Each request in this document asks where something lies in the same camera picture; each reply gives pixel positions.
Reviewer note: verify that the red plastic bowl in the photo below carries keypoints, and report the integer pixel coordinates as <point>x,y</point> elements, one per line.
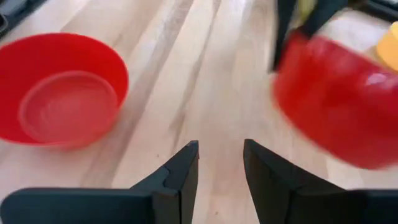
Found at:
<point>335,109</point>
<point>62,102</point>

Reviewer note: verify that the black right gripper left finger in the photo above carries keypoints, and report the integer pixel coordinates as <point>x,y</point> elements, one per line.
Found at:
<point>168,199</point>

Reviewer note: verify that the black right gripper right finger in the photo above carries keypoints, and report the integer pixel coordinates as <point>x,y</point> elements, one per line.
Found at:
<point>280,199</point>

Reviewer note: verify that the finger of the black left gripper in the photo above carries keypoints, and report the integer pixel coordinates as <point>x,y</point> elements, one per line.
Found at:
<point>329,7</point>
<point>284,25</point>

